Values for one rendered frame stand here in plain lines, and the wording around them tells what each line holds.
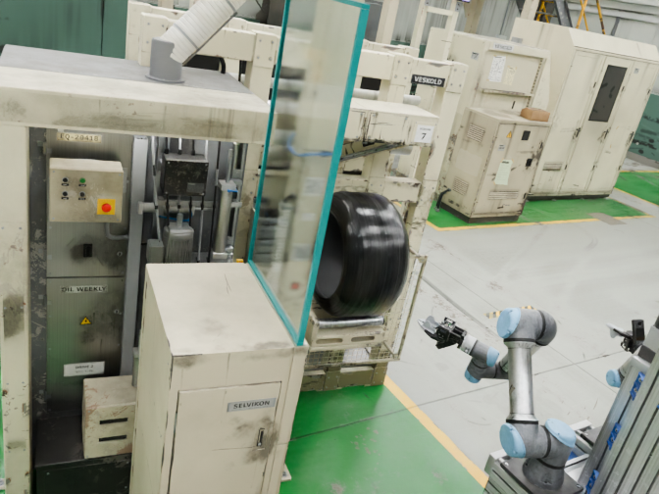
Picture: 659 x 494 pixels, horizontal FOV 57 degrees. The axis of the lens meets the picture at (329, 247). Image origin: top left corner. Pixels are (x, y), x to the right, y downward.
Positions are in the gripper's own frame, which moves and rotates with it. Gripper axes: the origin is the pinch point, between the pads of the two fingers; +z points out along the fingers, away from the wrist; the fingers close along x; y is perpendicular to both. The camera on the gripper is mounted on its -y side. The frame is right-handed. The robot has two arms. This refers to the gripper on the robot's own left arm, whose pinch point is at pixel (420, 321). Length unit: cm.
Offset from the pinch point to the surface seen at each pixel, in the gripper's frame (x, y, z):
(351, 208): -3, 39, 44
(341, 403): -14, -115, 29
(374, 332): 7.1, -13.1, 16.4
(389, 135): -46, 50, 50
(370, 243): 5.4, 34.5, 29.1
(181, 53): 15, 88, 116
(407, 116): -54, 58, 47
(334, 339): 19.3, -15.6, 29.5
